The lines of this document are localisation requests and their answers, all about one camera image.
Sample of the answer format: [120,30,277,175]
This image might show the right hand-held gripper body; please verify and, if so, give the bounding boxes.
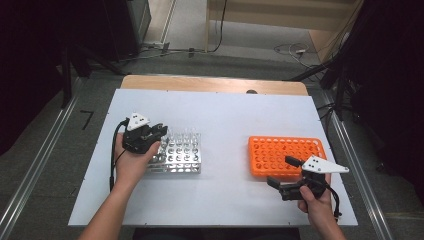
[279,154,351,202]

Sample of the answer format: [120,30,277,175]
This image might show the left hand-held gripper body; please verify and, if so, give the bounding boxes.
[121,112,158,155]

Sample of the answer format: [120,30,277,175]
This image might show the orange test tube rack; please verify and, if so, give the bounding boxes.
[247,135,328,178]

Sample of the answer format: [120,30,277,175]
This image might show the metal test tube rack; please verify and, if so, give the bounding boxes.
[145,130,203,175]

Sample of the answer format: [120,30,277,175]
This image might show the person's left hand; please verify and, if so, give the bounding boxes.
[113,141,162,191]

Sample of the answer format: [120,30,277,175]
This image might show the person's right hand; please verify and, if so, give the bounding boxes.
[297,173,335,228]

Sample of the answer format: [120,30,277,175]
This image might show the wooden table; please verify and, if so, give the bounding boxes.
[120,74,310,97]

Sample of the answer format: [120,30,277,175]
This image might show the person's dark clothing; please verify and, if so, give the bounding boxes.
[132,227,302,240]

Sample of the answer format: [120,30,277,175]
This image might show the black stand legs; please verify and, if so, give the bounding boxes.
[289,55,355,122]
[59,42,128,109]

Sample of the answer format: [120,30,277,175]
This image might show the black curtain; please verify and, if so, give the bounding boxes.
[328,0,424,199]
[0,0,149,156]

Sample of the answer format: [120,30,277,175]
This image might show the left hand-held gripper cable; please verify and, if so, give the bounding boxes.
[109,117,130,193]

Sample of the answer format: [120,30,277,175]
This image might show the hand-held gripper cable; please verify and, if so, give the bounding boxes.
[324,184,343,222]
[109,117,130,193]

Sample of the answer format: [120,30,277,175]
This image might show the right hand-held gripper cable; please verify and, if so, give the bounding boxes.
[324,184,343,222]

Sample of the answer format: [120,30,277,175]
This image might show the grey floor cables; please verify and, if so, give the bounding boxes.
[125,40,208,64]

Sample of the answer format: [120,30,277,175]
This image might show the white floor cable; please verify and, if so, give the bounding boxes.
[273,42,312,65]

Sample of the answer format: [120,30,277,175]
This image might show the black hanging cable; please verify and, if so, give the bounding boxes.
[209,0,229,54]

